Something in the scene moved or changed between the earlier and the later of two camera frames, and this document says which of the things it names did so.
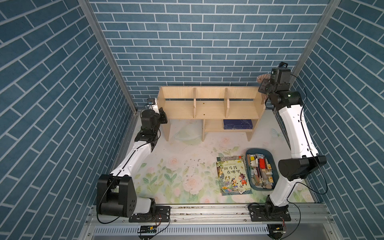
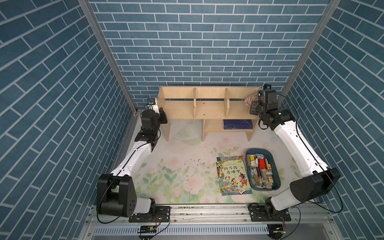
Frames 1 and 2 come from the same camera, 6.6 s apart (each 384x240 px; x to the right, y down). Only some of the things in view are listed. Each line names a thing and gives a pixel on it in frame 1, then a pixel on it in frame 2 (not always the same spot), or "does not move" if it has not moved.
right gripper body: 262,88 → 253,110
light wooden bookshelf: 221,109 does not move
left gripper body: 163,119 does not move
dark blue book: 237,124 does not move
